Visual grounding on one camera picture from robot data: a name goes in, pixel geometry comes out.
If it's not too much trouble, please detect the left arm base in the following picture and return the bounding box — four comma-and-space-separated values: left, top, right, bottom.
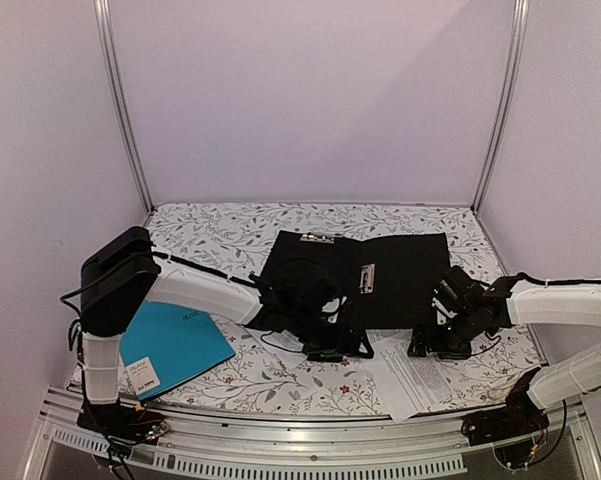
77, 400, 170, 445

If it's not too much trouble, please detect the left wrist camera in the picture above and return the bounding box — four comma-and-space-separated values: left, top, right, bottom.
274, 257, 346, 316

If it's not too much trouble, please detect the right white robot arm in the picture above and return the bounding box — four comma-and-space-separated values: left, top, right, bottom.
408, 266, 601, 436

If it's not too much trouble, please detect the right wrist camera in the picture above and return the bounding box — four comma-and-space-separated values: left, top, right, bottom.
434, 266, 484, 311

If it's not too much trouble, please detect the aluminium frame post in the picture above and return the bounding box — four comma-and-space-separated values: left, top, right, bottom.
471, 0, 530, 216
93, 0, 155, 215

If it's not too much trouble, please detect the front aluminium rail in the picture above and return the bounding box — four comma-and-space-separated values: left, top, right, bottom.
21, 387, 601, 479

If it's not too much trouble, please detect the printed paper sheet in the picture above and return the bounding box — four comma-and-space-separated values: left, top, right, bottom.
367, 327, 511, 422
261, 330, 304, 353

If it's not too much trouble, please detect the blue folder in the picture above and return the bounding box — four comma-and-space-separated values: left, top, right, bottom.
120, 302, 235, 401

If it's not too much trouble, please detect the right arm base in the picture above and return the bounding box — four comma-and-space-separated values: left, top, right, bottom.
461, 367, 549, 470

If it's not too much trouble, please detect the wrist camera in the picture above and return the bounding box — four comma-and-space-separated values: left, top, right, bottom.
274, 257, 346, 316
434, 266, 484, 311

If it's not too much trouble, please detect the right aluminium frame post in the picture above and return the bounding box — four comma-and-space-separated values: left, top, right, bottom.
471, 0, 530, 216

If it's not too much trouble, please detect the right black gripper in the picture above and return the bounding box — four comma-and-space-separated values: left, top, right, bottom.
407, 308, 480, 360

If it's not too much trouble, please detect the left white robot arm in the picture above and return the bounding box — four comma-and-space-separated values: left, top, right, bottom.
61, 226, 374, 434

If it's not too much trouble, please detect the black clip folder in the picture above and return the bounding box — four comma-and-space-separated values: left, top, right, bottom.
261, 231, 450, 329

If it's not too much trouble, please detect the left aluminium frame post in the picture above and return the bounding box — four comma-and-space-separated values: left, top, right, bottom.
93, 0, 155, 215

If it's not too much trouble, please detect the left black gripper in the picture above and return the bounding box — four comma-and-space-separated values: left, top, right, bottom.
288, 307, 375, 364

